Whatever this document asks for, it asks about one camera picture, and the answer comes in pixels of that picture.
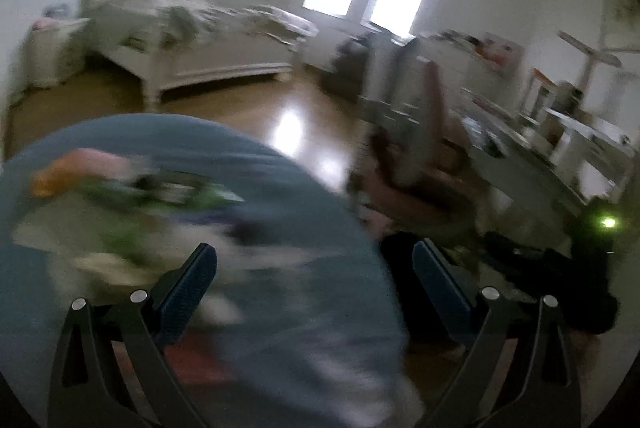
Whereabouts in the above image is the white desk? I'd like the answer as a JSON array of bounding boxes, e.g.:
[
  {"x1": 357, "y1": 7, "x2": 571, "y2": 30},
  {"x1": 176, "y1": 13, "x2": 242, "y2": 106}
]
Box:
[{"x1": 458, "y1": 100, "x2": 637, "y2": 251}]

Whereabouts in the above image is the white model airplane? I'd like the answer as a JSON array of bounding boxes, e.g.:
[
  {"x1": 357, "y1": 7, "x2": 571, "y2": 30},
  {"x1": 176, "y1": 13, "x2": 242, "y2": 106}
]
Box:
[{"x1": 556, "y1": 31, "x2": 639, "y2": 94}]

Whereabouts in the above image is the pink desk chair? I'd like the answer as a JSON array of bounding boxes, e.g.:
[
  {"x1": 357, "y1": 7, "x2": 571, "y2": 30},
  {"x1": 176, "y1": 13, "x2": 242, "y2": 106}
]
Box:
[{"x1": 347, "y1": 57, "x2": 482, "y2": 241}]

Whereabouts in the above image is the white bed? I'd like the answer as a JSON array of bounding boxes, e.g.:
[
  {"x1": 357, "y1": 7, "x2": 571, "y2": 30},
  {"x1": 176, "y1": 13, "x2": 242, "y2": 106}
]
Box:
[{"x1": 81, "y1": 0, "x2": 318, "y2": 112}]

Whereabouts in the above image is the white nightstand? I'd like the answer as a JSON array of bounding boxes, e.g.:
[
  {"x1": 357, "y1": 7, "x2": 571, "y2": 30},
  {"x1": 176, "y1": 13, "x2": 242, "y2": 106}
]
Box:
[{"x1": 26, "y1": 11, "x2": 90, "y2": 89}]

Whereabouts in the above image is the white dresser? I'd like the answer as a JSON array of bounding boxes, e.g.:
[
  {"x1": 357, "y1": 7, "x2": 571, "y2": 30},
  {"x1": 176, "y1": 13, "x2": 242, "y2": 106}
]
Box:
[{"x1": 387, "y1": 31, "x2": 522, "y2": 110}]

